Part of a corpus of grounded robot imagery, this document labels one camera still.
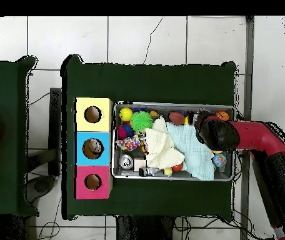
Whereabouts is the wooden box with three holes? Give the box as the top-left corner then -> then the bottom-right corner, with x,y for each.
73,96 -> 114,201

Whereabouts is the plain wooden cube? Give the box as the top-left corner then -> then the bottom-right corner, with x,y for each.
134,158 -> 147,173

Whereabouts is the brown toy football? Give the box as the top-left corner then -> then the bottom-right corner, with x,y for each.
167,111 -> 186,126

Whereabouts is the silver metal can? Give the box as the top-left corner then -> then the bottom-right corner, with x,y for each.
119,154 -> 134,170

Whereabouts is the dark green table cloth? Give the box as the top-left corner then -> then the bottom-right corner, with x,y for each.
61,54 -> 237,221
0,55 -> 39,217

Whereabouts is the mint green waffle cloth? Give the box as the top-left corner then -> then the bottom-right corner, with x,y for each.
166,122 -> 216,181

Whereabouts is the green spiky rubber ball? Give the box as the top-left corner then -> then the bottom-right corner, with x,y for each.
129,111 -> 154,133

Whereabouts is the yellow smiley foam ball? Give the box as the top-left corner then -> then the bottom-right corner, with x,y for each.
118,107 -> 134,123

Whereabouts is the globe print foam ball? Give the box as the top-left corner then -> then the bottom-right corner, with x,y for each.
211,153 -> 228,169

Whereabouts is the grey metal rail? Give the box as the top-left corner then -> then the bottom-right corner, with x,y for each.
239,16 -> 255,240

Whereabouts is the orange toy basketball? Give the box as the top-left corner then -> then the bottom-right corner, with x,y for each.
216,110 -> 230,121

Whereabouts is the black upright panel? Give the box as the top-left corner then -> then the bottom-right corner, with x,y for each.
47,87 -> 63,177

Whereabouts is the cream waffle cloth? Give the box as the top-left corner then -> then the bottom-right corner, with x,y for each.
144,116 -> 185,169

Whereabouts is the silver wire mesh bin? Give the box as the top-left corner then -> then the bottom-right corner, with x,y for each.
111,101 -> 236,182

